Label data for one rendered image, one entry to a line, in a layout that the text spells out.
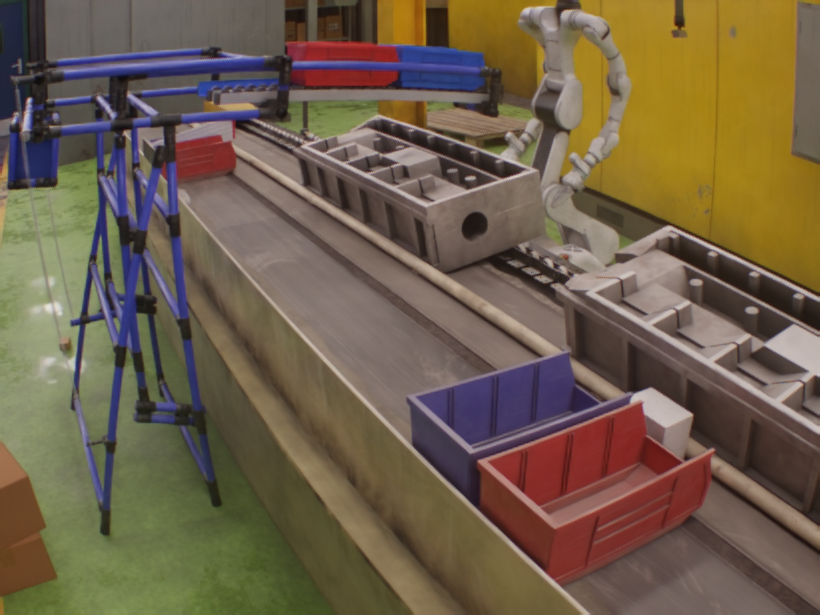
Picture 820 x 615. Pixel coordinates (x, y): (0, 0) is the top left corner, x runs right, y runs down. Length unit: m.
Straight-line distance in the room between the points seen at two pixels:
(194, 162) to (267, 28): 5.46
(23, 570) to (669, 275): 1.92
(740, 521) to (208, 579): 1.52
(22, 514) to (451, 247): 1.45
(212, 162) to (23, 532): 1.83
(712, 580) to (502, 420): 0.52
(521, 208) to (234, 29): 6.57
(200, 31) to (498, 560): 7.66
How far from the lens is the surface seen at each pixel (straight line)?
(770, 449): 1.33
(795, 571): 1.24
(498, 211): 2.18
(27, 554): 2.30
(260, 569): 2.28
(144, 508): 2.58
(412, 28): 6.72
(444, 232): 2.10
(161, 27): 8.33
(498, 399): 1.36
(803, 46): 3.64
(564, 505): 1.27
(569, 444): 1.21
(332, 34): 12.33
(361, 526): 1.50
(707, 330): 1.51
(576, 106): 3.52
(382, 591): 1.66
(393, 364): 1.69
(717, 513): 1.31
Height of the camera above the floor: 1.53
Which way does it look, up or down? 24 degrees down
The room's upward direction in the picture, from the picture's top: 1 degrees counter-clockwise
